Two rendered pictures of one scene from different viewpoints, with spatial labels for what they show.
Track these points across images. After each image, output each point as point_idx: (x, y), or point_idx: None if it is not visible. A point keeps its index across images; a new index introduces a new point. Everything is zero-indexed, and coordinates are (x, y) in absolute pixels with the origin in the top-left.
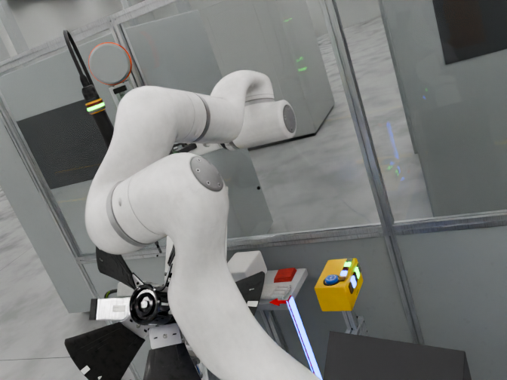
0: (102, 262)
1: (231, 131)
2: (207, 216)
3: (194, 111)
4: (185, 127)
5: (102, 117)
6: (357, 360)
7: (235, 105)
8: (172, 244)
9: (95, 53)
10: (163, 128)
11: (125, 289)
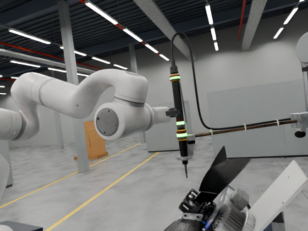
0: None
1: (62, 110)
2: None
3: (30, 90)
4: (29, 97)
5: (172, 85)
6: None
7: (68, 94)
8: (267, 191)
9: (300, 40)
10: (12, 94)
11: (233, 193)
